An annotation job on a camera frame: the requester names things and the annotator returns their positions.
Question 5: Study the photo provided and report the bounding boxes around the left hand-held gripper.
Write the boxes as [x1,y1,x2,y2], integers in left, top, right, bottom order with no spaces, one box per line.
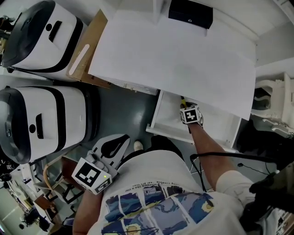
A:
[72,134,131,195]

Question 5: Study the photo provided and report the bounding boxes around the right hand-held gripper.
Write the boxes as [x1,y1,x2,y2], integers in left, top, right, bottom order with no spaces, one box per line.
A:
[179,105,204,128]

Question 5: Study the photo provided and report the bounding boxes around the white drawer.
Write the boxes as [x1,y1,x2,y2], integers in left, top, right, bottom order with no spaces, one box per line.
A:
[146,90,242,153]

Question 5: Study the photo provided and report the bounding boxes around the person's left forearm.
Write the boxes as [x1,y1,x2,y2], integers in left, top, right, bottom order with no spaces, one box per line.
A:
[73,190,104,235]

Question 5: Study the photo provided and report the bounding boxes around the person's right forearm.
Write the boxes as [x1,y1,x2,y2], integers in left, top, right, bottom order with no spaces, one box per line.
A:
[187,123,233,191]

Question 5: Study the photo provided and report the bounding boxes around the person's left hand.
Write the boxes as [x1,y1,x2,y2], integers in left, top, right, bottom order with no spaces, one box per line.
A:
[86,151,109,172]

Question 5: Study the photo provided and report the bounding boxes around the person's black trousers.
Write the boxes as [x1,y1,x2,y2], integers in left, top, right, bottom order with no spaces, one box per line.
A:
[150,134,185,162]

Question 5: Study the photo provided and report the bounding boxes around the white cabinet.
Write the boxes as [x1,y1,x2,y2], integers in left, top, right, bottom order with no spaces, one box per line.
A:
[88,10,257,121]

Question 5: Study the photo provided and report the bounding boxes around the person's white printed shirt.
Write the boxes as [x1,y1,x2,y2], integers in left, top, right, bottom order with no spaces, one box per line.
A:
[88,150,256,235]

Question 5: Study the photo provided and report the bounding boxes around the wooden chair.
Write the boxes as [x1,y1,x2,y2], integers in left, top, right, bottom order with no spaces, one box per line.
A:
[43,155,86,205]

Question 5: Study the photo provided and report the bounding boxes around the white black appliance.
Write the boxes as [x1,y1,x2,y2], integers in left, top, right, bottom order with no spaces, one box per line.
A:
[0,85,101,164]
[1,0,84,80]

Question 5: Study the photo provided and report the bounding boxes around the white ornate chair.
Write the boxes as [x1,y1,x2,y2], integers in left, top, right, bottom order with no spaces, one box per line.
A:
[250,72,294,134]

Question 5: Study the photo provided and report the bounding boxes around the brown cardboard box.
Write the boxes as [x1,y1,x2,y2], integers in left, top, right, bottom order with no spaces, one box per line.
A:
[66,9,111,89]

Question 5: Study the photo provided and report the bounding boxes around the black box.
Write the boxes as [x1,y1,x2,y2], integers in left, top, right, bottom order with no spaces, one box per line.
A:
[168,0,214,30]

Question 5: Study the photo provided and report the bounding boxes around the black cable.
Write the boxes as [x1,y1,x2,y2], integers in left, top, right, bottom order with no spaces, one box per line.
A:
[189,152,277,192]

